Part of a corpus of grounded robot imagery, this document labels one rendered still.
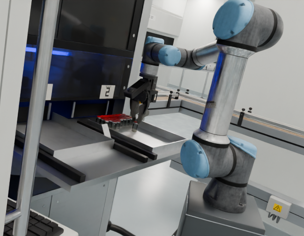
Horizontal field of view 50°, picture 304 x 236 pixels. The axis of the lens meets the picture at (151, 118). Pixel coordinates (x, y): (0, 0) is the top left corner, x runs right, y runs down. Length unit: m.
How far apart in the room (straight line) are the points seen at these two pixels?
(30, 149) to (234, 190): 0.72
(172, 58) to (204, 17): 9.12
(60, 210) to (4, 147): 1.02
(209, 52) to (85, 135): 0.55
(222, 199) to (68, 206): 0.73
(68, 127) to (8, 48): 0.86
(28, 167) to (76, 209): 1.01
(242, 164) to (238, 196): 0.11
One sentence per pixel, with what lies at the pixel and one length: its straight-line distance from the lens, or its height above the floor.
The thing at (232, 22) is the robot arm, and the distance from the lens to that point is 0.93.
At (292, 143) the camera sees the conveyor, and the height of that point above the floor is 0.89.
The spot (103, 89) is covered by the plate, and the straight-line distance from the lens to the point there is 1.42.
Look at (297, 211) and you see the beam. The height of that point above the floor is 0.51.
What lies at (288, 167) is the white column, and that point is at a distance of 2.69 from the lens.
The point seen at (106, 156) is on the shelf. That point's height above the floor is 0.88.
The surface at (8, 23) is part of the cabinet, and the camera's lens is 0.48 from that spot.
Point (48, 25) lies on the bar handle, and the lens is 0.55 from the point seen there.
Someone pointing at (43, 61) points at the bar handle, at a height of 1.20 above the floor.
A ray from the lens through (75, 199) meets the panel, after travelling 1.56.
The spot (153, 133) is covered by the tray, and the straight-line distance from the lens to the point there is 1.45.
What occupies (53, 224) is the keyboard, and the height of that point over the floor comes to 0.83.
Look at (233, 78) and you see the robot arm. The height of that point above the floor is 1.22.
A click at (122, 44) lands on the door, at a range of 1.47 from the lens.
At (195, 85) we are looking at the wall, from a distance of 10.23.
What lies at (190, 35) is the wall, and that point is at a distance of 10.46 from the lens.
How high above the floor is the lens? 1.27
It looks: 13 degrees down
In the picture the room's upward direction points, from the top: 12 degrees clockwise
